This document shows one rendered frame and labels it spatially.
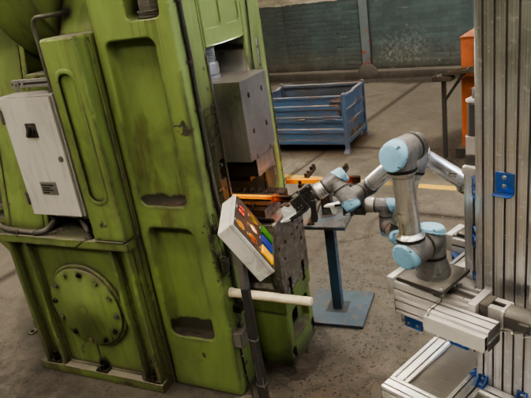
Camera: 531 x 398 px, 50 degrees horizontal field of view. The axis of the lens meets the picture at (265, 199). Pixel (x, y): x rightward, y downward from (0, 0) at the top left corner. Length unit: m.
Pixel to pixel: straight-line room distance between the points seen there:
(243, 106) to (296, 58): 8.94
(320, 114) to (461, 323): 4.73
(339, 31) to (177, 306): 8.54
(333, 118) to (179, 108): 4.31
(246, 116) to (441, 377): 1.56
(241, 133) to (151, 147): 0.44
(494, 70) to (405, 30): 8.39
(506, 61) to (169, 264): 1.89
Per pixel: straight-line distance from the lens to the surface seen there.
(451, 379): 2.96
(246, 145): 2.78
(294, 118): 6.96
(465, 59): 6.21
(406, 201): 2.26
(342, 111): 6.70
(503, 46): 2.24
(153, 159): 2.84
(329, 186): 2.50
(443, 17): 10.43
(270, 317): 3.25
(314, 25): 11.35
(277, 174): 3.44
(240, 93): 2.72
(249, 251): 2.34
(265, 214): 2.96
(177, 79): 2.57
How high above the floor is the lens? 2.11
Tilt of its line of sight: 22 degrees down
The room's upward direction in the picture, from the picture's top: 9 degrees counter-clockwise
